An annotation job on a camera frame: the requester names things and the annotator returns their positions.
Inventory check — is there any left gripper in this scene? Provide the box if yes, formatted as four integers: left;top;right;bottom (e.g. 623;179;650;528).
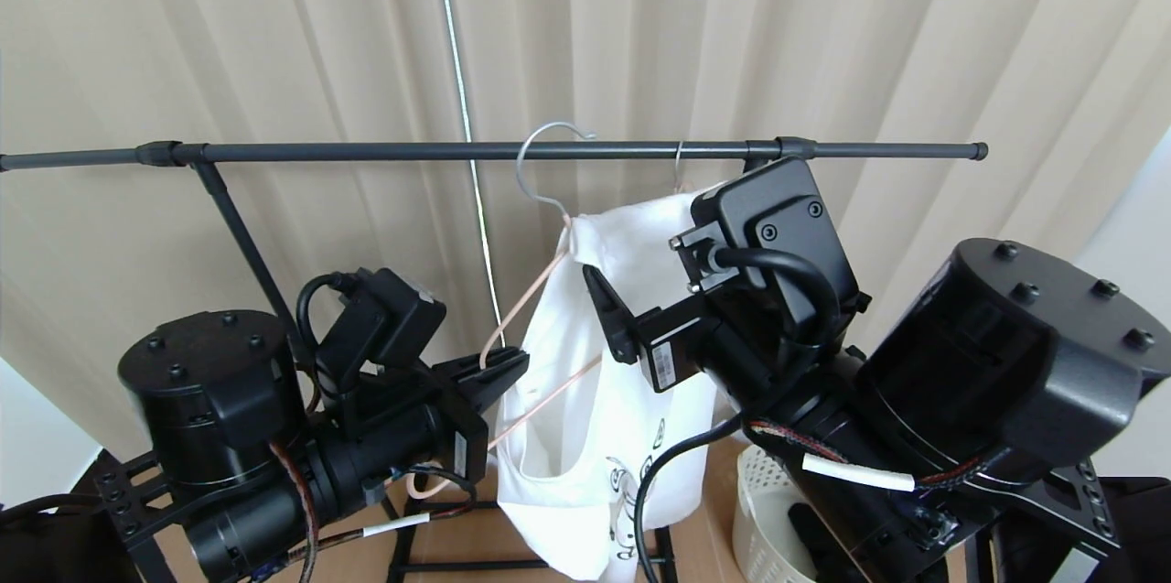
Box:
306;371;491;513

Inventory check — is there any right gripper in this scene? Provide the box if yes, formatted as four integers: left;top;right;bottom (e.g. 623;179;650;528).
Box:
634;295;771;394

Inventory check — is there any white garment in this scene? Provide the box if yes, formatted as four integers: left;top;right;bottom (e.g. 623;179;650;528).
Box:
494;185;725;583

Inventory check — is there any pink clothes hanger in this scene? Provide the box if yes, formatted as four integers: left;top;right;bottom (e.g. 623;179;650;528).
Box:
672;141;705;196
479;121;605;454

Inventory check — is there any white laundry basket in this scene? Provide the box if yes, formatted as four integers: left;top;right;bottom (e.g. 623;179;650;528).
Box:
732;444;820;583

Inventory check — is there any black clothes rack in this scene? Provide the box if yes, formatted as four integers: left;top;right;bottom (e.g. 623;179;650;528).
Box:
0;137;990;583

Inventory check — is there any black garment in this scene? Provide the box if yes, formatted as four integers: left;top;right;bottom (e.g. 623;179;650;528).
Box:
787;502;856;583

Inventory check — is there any beige curtain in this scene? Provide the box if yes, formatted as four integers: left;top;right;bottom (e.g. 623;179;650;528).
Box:
0;0;1171;479

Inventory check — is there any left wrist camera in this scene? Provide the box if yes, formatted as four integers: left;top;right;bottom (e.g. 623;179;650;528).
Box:
316;267;448;410

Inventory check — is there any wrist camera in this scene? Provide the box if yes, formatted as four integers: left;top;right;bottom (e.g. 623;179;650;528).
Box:
668;157;872;348
316;267;448;410

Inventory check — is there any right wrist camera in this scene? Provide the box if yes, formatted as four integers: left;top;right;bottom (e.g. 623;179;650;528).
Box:
668;157;872;348

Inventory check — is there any black cable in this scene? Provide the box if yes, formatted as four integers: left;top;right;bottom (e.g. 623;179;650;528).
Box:
295;271;360;373
633;246;843;583

